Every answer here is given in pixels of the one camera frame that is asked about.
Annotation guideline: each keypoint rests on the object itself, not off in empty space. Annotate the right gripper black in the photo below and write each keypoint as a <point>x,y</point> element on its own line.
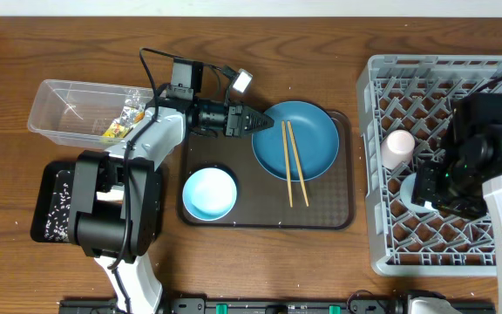
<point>423,185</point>

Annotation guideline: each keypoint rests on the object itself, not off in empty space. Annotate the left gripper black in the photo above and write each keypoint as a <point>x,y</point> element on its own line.
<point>236,115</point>

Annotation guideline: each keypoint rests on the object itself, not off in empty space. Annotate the wooden chopstick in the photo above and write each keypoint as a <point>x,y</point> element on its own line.
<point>286,160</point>
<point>298,163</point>

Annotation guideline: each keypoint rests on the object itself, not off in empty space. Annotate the light blue cup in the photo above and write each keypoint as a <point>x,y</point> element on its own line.
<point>406,191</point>

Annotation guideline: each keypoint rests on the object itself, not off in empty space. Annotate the pink cup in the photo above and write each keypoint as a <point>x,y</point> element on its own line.
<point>397,148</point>

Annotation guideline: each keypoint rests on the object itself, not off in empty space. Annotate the dark blue plate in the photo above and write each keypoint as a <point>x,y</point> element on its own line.
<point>316,137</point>

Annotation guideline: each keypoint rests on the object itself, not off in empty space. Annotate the light blue bowl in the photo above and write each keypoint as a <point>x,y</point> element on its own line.
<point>209,194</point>

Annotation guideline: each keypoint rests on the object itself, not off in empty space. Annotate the yellow snack wrapper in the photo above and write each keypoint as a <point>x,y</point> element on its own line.
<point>132,113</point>

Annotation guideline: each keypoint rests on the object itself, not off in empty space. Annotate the white rice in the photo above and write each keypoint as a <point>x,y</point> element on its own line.
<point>57,219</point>

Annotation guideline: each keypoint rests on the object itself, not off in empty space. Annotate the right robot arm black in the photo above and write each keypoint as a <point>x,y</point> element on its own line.
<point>468,181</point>

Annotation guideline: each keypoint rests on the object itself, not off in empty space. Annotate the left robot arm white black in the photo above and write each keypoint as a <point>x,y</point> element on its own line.
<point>115,193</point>

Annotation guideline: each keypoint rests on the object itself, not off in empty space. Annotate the grey dishwasher rack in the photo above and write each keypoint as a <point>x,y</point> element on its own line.
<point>414,93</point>

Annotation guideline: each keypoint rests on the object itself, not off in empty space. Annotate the black waste tray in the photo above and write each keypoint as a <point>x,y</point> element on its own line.
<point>54,172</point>

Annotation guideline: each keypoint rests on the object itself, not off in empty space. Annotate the brown serving tray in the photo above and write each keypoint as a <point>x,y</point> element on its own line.
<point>262,199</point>

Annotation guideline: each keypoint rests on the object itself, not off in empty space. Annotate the clear plastic bin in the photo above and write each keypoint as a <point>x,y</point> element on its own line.
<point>77,114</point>

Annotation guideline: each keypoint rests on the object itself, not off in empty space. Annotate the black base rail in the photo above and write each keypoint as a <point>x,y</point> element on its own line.
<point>361,301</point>

